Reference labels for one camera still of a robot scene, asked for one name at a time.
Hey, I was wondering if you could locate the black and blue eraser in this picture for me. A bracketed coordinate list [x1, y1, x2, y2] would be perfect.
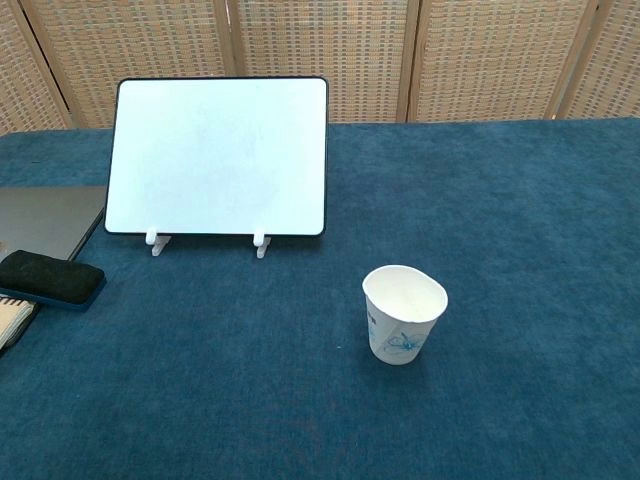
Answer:
[0, 249, 107, 314]

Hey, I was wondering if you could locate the grey laptop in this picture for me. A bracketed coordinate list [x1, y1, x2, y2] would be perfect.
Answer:
[0, 184, 108, 263]

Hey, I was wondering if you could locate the white paper cup blue print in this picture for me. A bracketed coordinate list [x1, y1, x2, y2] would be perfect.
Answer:
[361, 265, 449, 366]

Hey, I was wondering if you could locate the blue table cloth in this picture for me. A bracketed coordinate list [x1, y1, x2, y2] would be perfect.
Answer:
[0, 117, 640, 480]

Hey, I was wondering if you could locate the white plastic board stand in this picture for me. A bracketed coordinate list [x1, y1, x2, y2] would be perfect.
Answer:
[145, 227, 273, 260]

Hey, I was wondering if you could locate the woven folding screen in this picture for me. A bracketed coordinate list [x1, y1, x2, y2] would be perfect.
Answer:
[0, 0, 640, 136]

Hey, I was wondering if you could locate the spiral notebook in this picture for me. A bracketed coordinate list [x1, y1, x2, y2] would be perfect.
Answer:
[0, 293, 42, 357]

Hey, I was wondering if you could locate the white board with black frame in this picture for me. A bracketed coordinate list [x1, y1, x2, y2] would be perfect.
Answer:
[103, 76, 330, 238]

